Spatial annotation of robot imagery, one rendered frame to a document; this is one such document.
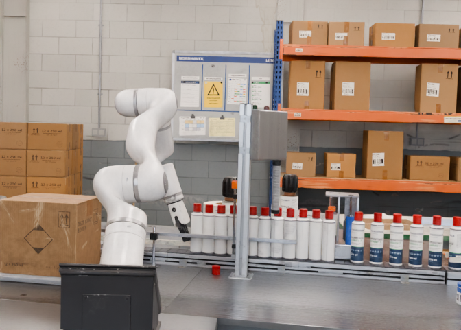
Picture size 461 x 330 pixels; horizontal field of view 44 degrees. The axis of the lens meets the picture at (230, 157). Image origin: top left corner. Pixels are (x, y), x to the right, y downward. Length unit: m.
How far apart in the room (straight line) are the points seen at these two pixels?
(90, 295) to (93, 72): 5.61
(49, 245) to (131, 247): 0.59
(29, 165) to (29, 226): 3.48
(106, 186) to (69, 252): 0.45
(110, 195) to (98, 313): 0.38
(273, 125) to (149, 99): 0.49
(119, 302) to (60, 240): 0.67
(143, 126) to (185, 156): 4.86
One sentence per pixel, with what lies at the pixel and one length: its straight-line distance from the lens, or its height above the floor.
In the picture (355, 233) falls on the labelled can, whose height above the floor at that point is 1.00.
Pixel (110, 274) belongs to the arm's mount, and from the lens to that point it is 1.54.
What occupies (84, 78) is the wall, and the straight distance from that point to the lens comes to 7.07.
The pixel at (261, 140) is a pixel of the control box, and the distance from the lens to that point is 2.19.
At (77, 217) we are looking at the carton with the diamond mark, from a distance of 2.15.
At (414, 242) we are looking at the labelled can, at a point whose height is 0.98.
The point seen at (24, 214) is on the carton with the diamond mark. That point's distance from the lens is 2.23.
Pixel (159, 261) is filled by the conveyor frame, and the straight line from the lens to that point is 2.46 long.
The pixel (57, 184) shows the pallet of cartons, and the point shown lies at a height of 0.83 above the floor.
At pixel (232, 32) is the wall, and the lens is 6.86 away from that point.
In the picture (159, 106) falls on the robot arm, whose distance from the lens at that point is 2.03.
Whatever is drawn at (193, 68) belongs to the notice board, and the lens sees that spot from 6.71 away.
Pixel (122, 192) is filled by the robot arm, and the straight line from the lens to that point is 1.81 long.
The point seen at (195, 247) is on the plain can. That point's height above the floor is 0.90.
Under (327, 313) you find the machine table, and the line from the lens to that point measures 1.92.
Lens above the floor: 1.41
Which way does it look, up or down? 3 degrees down
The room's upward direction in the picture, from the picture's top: 2 degrees clockwise
